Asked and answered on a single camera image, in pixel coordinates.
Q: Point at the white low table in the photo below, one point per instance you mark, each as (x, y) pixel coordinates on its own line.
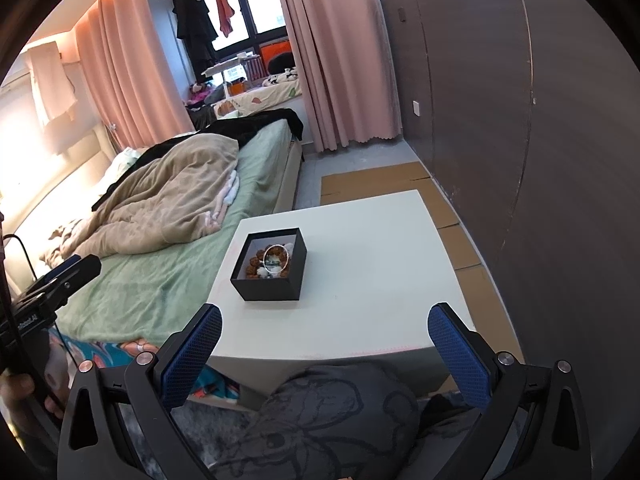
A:
(370, 280)

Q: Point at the black jewelry box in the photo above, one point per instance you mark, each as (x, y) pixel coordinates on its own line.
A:
(270, 290)

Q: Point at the black framed window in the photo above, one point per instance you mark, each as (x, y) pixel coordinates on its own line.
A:
(260, 5)

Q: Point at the cream printed blanket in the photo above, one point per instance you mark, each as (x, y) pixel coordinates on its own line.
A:
(265, 92)

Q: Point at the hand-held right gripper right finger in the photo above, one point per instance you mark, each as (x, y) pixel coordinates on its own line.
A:
(457, 355)

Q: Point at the orange hanging garment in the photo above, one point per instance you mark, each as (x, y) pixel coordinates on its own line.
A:
(222, 5)

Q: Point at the black hanging clothes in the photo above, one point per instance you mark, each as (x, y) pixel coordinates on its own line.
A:
(192, 25)

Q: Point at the dark brown wardrobe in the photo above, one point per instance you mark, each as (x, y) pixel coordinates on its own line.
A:
(525, 135)

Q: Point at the beige duvet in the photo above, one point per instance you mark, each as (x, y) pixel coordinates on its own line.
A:
(165, 195)

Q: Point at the black garment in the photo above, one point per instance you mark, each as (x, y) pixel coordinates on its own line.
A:
(245, 127)

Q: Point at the pale pillow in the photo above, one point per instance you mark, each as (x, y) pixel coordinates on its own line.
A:
(122, 157)

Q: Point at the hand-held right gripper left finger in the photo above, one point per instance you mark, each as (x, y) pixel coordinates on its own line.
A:
(192, 355)

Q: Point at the pink plush toy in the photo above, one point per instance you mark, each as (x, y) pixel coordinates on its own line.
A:
(197, 95)

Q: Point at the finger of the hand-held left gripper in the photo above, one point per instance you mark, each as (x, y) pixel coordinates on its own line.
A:
(75, 270)

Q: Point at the colourful printed blanket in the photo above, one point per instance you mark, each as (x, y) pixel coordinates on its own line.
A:
(110, 352)

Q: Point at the silver bangle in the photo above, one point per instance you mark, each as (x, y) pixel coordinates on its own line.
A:
(289, 258)

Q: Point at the brown cardboard sheets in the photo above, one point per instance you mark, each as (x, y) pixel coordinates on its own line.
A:
(370, 180)

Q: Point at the person's left hand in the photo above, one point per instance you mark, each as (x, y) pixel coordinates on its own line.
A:
(17, 390)

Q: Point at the orange storage box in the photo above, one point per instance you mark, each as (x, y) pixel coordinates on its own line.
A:
(275, 52)

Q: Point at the bed with green sheet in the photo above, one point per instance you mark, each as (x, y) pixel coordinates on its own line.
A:
(165, 280)

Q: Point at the white folded cloth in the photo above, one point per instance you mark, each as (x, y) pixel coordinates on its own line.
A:
(231, 187)

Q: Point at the pink curtain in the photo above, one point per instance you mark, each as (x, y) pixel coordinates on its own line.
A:
(130, 60)
(340, 60)

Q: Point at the white hanging cloth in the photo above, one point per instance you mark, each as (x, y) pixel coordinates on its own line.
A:
(50, 90)

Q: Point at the grey fluffy rug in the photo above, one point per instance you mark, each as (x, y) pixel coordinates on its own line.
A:
(225, 420)

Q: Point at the beige headboard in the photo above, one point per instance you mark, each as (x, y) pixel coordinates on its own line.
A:
(50, 185)

